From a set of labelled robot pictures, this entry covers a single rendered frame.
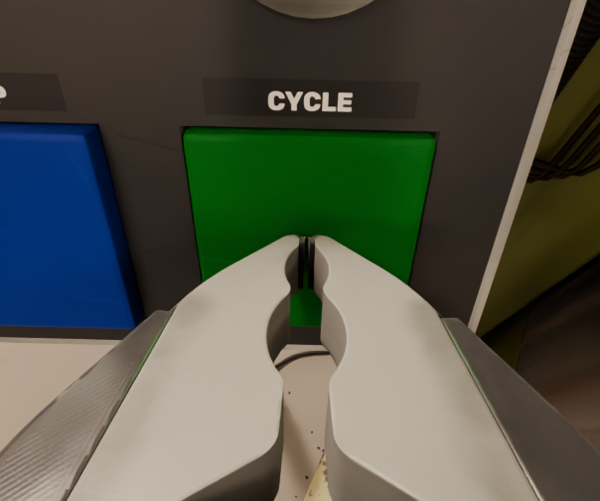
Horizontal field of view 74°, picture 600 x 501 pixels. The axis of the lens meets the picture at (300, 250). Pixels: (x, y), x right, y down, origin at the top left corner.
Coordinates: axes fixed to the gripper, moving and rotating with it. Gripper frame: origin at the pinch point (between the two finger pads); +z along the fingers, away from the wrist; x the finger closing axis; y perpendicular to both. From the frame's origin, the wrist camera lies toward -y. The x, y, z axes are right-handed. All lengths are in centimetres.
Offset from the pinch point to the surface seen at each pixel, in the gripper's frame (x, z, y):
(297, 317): -0.2, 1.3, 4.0
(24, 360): -76, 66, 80
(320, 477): 2.4, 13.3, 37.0
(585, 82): 23.1, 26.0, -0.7
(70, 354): -64, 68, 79
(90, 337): -8.6, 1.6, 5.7
